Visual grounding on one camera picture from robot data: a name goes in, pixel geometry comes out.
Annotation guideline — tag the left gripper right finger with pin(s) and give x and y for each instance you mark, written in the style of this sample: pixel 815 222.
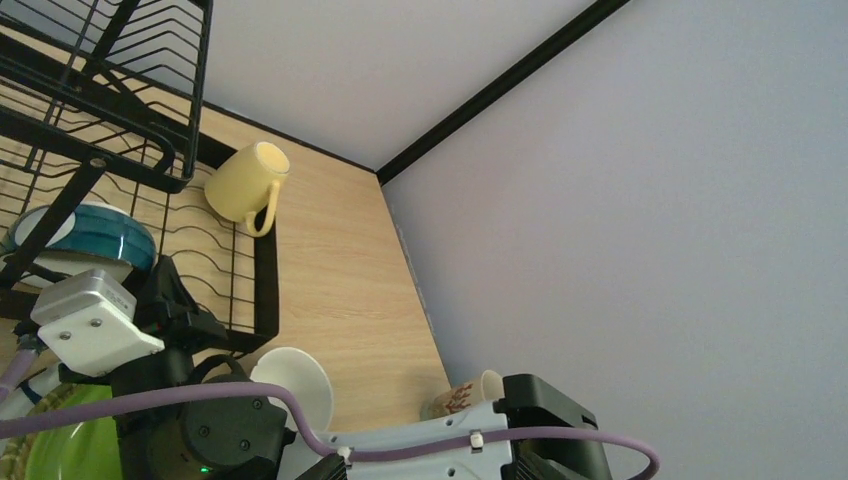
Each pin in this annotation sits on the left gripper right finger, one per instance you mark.
pixel 531 466

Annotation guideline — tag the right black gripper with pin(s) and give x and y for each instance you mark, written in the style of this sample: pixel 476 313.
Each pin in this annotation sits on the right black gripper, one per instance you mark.
pixel 167 311

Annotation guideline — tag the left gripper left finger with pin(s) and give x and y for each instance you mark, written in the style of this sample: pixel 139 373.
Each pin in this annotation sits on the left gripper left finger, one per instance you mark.
pixel 331 467

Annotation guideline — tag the teal patterned white bowl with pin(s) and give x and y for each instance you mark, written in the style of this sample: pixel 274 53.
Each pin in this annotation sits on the teal patterned white bowl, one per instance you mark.
pixel 98 236

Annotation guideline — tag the plain white bowl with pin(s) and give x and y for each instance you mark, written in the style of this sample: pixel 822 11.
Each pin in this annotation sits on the plain white bowl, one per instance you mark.
pixel 301 374

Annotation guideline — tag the yellow mug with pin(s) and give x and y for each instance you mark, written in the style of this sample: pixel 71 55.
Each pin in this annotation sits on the yellow mug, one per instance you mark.
pixel 246 188

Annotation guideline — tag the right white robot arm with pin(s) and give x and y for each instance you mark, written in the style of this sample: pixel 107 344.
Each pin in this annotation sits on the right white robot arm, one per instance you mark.
pixel 206 427

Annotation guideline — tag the beige mug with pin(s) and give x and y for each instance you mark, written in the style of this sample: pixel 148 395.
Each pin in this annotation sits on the beige mug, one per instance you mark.
pixel 487 387

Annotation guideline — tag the green plate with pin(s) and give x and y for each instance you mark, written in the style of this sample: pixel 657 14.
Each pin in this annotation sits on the green plate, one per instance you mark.
pixel 87 450

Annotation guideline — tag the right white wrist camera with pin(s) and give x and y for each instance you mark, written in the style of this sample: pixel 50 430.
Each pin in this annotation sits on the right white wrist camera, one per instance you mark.
pixel 87 321

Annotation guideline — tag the black wire dish rack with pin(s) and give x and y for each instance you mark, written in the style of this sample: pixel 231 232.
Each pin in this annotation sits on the black wire dish rack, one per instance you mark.
pixel 102 101

